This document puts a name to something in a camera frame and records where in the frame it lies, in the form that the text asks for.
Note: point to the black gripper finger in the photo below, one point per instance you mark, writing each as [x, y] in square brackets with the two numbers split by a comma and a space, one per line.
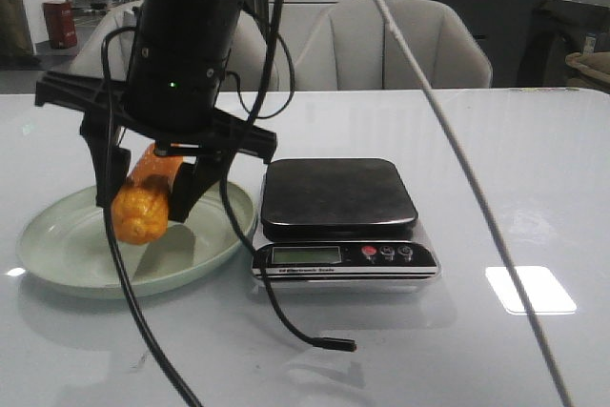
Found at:
[192, 180]

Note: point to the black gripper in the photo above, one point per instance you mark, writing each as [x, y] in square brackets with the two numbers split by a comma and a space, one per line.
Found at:
[110, 161]

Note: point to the orange plastic corn cob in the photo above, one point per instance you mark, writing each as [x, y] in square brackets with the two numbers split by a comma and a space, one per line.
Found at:
[140, 210]

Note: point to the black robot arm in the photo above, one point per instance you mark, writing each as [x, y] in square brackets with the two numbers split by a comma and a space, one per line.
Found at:
[179, 56]

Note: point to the pale green plate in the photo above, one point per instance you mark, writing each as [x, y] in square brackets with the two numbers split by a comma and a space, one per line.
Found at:
[66, 247]

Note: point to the grey armchair left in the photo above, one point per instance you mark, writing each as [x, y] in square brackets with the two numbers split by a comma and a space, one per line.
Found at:
[246, 59]

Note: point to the grey armchair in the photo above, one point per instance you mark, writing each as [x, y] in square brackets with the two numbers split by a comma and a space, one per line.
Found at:
[350, 48]
[246, 59]

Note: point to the black silver kitchen scale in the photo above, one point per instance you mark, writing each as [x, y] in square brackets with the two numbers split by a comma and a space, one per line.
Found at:
[340, 224]

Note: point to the person in background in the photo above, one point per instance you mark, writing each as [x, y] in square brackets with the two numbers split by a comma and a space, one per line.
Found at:
[15, 45]

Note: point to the red trash bin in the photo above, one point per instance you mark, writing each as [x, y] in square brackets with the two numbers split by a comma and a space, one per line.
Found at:
[60, 25]

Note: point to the grey armchair right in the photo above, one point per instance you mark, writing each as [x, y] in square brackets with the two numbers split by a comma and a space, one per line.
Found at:
[350, 48]

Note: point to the dark washing machine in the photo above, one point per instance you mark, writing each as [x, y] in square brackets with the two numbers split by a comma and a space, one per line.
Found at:
[557, 29]

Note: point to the tan cushion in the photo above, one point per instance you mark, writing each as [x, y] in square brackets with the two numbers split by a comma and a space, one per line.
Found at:
[589, 70]

